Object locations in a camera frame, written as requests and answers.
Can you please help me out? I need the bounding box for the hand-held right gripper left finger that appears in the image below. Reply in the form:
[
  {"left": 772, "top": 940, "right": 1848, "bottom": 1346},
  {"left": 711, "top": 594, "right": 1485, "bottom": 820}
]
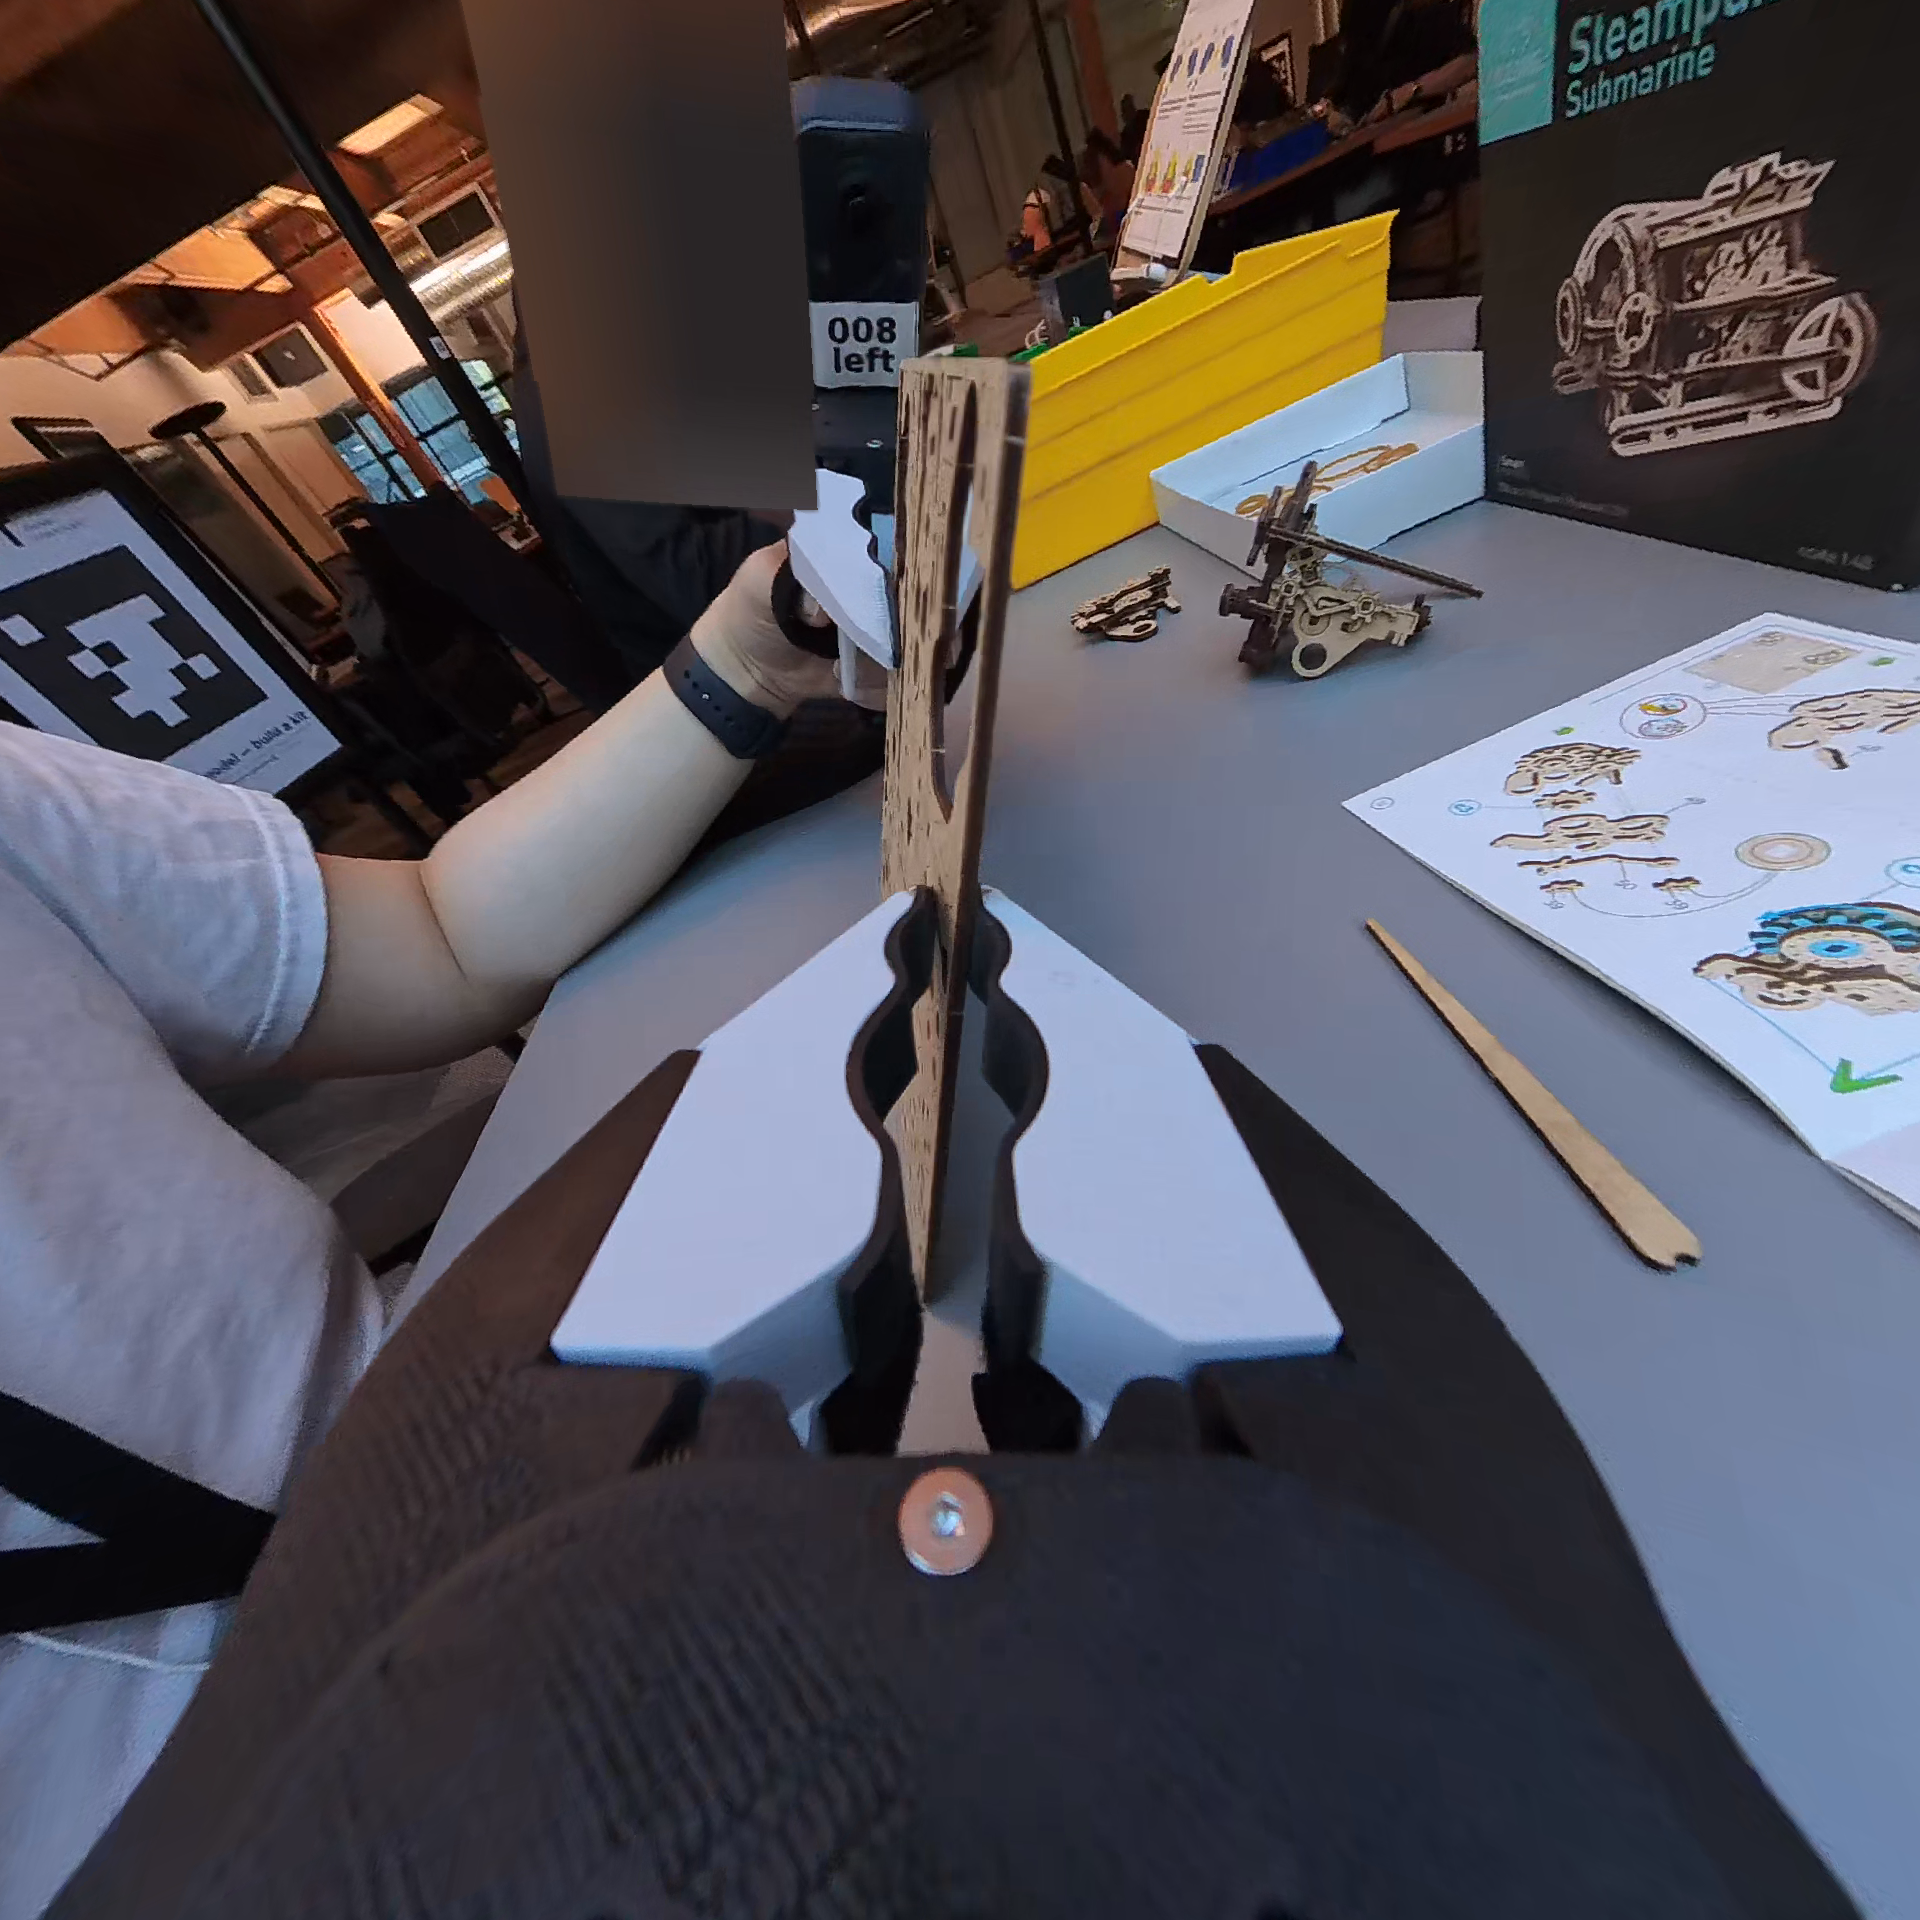
[{"left": 548, "top": 888, "right": 919, "bottom": 1422}]

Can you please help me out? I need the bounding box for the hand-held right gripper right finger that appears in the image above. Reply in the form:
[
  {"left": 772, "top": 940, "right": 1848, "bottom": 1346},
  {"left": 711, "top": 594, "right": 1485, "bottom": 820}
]
[{"left": 974, "top": 885, "right": 1343, "bottom": 1412}]

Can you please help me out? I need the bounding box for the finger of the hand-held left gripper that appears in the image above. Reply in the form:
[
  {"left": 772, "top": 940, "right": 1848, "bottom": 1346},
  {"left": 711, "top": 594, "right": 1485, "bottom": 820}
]
[{"left": 785, "top": 468, "right": 906, "bottom": 672}]

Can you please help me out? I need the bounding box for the wooden puzzle part sheet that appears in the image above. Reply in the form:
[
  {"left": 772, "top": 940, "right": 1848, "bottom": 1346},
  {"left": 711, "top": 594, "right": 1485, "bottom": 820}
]
[{"left": 876, "top": 354, "right": 1036, "bottom": 1302}]

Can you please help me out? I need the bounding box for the person's left forearm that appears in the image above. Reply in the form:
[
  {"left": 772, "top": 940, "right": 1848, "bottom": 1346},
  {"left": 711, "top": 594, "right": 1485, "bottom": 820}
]
[{"left": 269, "top": 696, "right": 782, "bottom": 1086}]

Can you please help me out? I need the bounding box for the grey desk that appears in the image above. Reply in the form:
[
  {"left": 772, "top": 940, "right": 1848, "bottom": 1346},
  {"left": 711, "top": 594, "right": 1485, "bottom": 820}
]
[{"left": 401, "top": 292, "right": 1920, "bottom": 1920}]

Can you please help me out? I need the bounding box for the person's left hand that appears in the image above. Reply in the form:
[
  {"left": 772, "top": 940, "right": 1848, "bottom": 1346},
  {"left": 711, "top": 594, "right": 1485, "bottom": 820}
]
[{"left": 694, "top": 541, "right": 846, "bottom": 721}]

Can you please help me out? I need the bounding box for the black smartwatch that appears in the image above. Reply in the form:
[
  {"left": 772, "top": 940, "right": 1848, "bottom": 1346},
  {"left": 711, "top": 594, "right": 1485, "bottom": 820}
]
[{"left": 660, "top": 636, "right": 791, "bottom": 763}]

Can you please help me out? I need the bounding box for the small wooden model part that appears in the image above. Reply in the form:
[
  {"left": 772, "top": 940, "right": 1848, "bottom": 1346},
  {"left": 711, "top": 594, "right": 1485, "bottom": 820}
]
[{"left": 1067, "top": 565, "right": 1181, "bottom": 647}]

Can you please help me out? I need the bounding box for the printed instruction sheet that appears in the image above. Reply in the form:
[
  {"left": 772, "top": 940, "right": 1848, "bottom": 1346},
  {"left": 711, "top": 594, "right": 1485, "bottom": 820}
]
[{"left": 1115, "top": 0, "right": 1247, "bottom": 266}]

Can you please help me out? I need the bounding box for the white cardboard box tray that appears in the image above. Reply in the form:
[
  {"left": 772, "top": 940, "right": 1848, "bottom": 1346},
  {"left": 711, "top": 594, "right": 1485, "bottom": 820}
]
[{"left": 1147, "top": 351, "right": 1487, "bottom": 559}]

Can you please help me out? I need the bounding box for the yellow plastic bin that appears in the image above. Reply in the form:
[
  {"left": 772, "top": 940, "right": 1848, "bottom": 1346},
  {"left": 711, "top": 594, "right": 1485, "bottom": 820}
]
[{"left": 1006, "top": 211, "right": 1402, "bottom": 592}]

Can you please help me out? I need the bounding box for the thin wooden stick tool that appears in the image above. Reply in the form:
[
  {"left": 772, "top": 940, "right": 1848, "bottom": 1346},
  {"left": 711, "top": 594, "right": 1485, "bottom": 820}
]
[{"left": 1361, "top": 916, "right": 1703, "bottom": 1274}]

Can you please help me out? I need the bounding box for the white document stand with page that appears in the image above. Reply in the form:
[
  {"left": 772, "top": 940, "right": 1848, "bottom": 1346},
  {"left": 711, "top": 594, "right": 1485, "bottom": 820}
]
[{"left": 1111, "top": 0, "right": 1260, "bottom": 289}]

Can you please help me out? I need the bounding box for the wooden model assembly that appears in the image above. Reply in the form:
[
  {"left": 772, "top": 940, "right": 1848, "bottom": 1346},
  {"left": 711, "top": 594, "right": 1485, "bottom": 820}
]
[{"left": 1216, "top": 461, "right": 1485, "bottom": 683}]

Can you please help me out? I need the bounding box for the flat wooden puzzle piece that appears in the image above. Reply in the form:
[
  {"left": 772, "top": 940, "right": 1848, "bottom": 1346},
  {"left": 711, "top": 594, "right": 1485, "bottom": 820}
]
[{"left": 1238, "top": 443, "right": 1422, "bottom": 523}]

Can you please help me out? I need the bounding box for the black slanted pole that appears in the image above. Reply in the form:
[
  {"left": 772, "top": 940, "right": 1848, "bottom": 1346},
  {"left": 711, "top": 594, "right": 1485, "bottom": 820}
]
[{"left": 189, "top": 0, "right": 529, "bottom": 500}]

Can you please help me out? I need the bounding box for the puzzle instruction booklet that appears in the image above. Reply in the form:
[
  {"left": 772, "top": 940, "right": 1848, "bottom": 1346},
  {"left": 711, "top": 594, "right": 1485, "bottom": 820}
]
[{"left": 1339, "top": 610, "right": 1920, "bottom": 1236}]

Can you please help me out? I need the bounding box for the black floor lamp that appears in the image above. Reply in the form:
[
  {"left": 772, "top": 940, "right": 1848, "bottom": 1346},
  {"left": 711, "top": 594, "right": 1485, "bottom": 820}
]
[{"left": 149, "top": 401, "right": 361, "bottom": 603}]

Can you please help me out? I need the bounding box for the black puzzle kit box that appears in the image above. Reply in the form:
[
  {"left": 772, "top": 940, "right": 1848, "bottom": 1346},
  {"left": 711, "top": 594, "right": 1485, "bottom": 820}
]
[{"left": 1475, "top": 0, "right": 1920, "bottom": 592}]

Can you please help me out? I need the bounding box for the black white marker sign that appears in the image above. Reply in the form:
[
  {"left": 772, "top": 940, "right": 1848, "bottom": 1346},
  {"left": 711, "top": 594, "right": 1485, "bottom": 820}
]
[{"left": 0, "top": 447, "right": 355, "bottom": 800}]

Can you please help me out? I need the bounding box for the black strap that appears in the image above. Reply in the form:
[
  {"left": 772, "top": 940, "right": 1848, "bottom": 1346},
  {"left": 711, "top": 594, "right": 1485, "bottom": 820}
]
[{"left": 0, "top": 1387, "right": 281, "bottom": 1640}]

